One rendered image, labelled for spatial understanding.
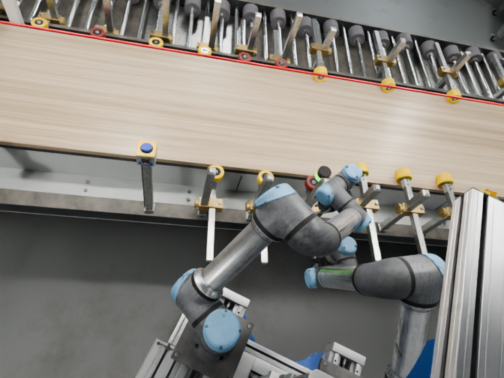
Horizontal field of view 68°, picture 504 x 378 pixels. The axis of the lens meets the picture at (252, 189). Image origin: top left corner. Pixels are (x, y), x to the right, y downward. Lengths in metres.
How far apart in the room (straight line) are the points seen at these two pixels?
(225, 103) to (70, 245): 1.34
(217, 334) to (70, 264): 1.59
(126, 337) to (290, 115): 1.60
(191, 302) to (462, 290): 0.84
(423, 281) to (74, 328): 1.95
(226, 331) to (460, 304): 0.79
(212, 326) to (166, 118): 1.15
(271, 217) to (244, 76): 1.36
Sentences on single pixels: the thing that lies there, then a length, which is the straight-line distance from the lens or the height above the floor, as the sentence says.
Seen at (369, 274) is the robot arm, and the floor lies 1.50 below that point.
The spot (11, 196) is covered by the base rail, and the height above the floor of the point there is 0.70.
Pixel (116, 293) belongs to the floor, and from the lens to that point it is 2.52.
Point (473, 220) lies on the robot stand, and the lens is 0.61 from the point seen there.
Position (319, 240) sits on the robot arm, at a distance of 1.02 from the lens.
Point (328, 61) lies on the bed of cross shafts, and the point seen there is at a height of 0.71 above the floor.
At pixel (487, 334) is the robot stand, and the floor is 2.03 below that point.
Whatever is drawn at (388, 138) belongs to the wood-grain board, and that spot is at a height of 0.90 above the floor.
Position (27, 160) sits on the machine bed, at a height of 0.71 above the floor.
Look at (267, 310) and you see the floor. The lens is 2.56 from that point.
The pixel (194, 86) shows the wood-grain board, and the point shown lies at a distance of 2.14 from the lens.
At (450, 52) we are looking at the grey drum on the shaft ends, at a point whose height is 0.83.
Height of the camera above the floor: 2.43
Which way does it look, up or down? 58 degrees down
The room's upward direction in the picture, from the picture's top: 24 degrees clockwise
